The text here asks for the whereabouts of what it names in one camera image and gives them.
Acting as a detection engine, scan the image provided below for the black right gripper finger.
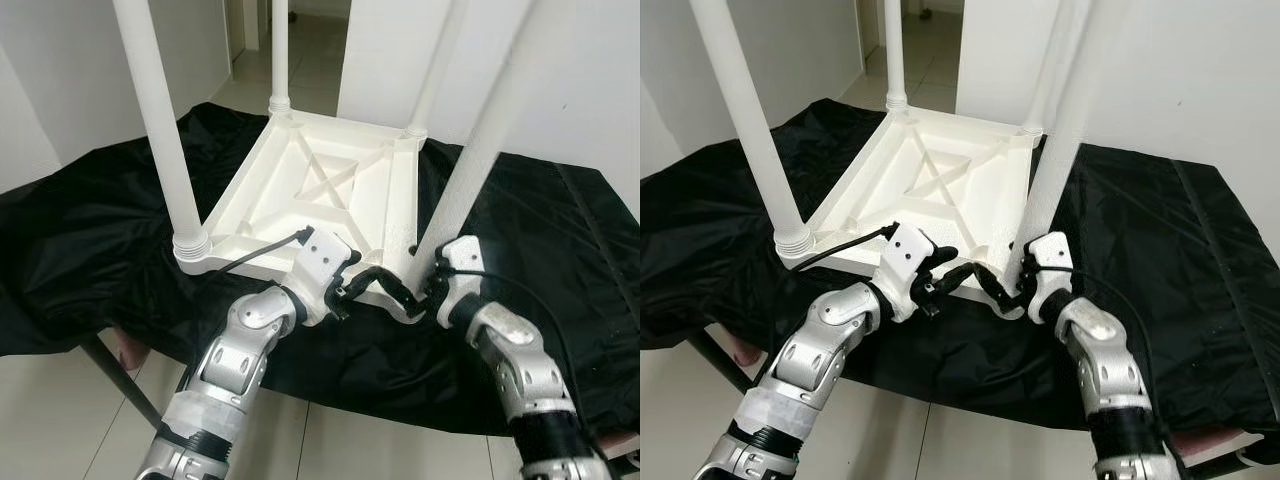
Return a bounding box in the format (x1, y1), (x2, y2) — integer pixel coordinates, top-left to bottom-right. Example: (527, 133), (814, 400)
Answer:
(975, 268), (1022, 314)
(385, 275), (431, 323)

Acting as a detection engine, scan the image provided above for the white plastic table top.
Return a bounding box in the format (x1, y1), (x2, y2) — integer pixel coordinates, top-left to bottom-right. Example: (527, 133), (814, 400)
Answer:
(175, 108), (431, 311)
(775, 103), (1046, 319)

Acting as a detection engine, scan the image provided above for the white plastic table leg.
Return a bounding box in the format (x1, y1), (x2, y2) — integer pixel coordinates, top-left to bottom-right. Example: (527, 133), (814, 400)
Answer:
(405, 0), (471, 141)
(268, 0), (293, 113)
(410, 0), (579, 286)
(883, 0), (909, 109)
(112, 0), (213, 266)
(1005, 0), (1136, 286)
(1020, 0), (1086, 136)
(688, 0), (816, 259)

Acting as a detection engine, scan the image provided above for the black table cloth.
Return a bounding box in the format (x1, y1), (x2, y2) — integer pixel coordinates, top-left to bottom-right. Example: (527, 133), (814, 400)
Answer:
(0, 100), (641, 436)
(640, 97), (1280, 441)

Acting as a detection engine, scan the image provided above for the black metal table leg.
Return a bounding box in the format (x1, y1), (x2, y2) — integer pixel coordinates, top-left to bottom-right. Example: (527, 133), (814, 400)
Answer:
(80, 335), (161, 431)
(690, 335), (751, 396)

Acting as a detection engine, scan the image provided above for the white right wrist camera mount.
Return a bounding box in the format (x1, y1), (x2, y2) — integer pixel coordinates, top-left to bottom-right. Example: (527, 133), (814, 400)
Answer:
(435, 235), (489, 326)
(1030, 230), (1076, 323)

